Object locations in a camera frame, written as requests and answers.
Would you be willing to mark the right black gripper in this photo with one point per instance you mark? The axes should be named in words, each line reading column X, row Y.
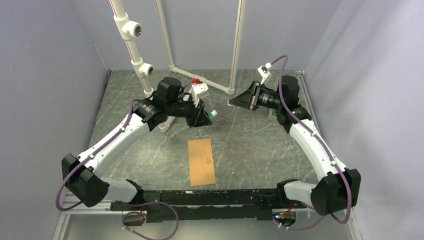
column 249, row 99

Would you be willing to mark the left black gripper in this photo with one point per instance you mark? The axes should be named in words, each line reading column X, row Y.
column 199, row 117

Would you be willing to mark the green white glue stick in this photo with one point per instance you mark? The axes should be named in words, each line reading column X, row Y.
column 212, row 114

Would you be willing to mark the brown paper envelope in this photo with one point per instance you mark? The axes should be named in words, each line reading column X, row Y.
column 201, row 162

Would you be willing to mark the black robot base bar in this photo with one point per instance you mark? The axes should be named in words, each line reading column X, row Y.
column 260, row 204

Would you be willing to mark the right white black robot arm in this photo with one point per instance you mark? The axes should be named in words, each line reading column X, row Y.
column 338, row 186

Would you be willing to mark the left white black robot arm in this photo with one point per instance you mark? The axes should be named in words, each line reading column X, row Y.
column 83, row 175

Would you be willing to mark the green white small box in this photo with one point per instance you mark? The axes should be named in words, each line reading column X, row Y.
column 272, row 115

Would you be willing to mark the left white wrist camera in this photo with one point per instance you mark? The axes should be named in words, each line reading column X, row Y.
column 199, row 90

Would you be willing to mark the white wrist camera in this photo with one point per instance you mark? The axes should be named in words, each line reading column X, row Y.
column 264, row 71
column 199, row 90

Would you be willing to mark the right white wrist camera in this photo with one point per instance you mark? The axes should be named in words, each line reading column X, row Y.
column 264, row 71

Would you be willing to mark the aluminium rail frame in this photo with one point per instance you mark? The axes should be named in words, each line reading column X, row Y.
column 231, row 229

